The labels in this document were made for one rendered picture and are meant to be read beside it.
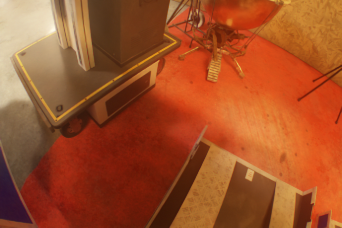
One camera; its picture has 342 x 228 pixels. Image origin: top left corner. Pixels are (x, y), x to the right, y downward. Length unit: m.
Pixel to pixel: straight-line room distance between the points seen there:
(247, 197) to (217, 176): 0.23
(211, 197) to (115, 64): 0.85
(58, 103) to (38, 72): 0.27
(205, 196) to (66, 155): 0.78
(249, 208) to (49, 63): 1.39
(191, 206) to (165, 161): 0.31
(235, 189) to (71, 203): 0.90
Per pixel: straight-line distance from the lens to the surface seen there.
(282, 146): 1.51
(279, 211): 1.25
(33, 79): 1.10
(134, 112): 1.22
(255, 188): 1.23
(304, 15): 2.45
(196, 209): 0.96
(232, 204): 1.13
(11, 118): 1.46
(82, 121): 1.13
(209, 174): 1.07
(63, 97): 0.94
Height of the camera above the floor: 1.02
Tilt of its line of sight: 52 degrees down
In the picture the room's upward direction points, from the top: 16 degrees clockwise
